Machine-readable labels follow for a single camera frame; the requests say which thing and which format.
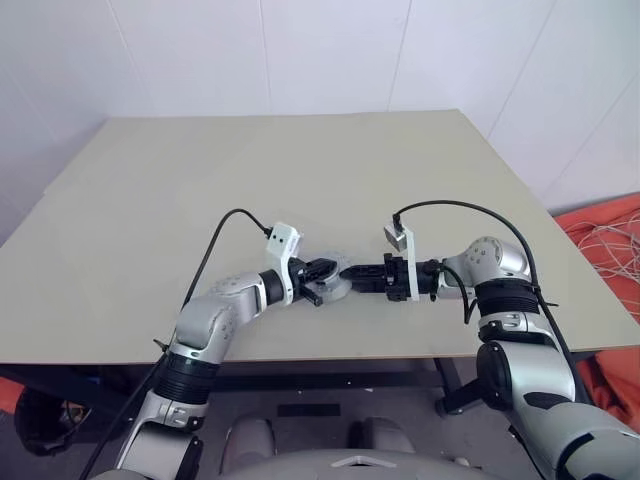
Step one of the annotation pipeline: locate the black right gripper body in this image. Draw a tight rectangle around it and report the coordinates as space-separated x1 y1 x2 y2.
382 253 412 303

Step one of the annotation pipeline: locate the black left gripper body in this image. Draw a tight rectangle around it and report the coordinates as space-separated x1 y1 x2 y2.
289 256 314 302

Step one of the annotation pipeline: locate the silver robot torso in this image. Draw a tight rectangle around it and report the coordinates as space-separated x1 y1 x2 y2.
92 446 501 480

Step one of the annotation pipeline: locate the orange cloth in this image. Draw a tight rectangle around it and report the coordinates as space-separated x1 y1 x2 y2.
553 200 640 427

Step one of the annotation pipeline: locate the black bag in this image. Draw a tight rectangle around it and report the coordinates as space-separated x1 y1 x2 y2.
13 388 95 457

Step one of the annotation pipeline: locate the small orange object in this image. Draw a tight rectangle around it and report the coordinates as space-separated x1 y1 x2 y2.
0 376 27 417

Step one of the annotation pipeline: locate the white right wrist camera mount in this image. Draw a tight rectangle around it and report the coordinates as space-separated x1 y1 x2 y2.
382 219 420 304

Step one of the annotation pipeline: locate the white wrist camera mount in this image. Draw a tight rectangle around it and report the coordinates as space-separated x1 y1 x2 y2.
263 221 305 307
382 219 420 304

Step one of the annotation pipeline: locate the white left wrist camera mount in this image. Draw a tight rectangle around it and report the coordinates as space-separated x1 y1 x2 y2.
263 221 305 307

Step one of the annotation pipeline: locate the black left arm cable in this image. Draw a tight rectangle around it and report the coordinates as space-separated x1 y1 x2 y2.
78 208 276 480

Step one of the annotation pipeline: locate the white cable bundle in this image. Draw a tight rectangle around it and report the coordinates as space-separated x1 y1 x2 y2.
567 208 640 282

